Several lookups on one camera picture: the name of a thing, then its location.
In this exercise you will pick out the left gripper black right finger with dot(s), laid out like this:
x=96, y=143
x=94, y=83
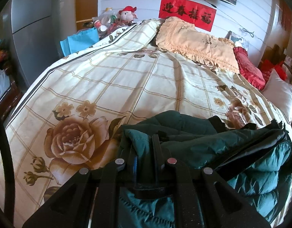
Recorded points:
x=201, y=198

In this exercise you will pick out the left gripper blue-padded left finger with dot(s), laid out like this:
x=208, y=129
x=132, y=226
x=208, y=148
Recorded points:
x=90, y=198

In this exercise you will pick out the dark green puffer jacket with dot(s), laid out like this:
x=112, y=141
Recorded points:
x=255, y=162

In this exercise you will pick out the cream floral checked bedspread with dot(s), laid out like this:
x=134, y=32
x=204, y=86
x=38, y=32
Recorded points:
x=69, y=117

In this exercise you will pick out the white satin pillow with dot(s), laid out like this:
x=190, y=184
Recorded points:
x=279, y=92

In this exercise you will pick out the red heart-shaped cushion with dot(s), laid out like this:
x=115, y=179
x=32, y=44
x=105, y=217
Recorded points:
x=248, y=70

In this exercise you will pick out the white plastic bag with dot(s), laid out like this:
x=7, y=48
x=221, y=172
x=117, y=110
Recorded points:
x=0, y=84

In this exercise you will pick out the red cloth on chair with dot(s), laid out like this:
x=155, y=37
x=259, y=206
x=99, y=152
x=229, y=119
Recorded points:
x=267, y=67

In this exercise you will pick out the blue paper bag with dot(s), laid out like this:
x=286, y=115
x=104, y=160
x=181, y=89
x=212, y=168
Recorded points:
x=79, y=41

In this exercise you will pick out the peach frilled pillow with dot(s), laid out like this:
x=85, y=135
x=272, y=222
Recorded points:
x=178, y=36

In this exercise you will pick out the clutter of bottles on nightstand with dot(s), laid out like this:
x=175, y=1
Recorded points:
x=104, y=22

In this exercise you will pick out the red Chinese character banner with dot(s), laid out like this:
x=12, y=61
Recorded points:
x=195, y=13

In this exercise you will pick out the grey refrigerator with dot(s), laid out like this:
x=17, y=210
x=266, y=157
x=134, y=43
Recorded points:
x=31, y=38

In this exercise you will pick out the pink pig plush toy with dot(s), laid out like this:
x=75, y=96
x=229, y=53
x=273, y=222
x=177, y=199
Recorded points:
x=127, y=15

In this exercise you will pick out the wooden door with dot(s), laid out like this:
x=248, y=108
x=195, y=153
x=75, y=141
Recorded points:
x=85, y=10

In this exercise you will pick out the printed picture against wall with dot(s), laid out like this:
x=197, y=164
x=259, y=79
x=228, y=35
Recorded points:
x=238, y=40

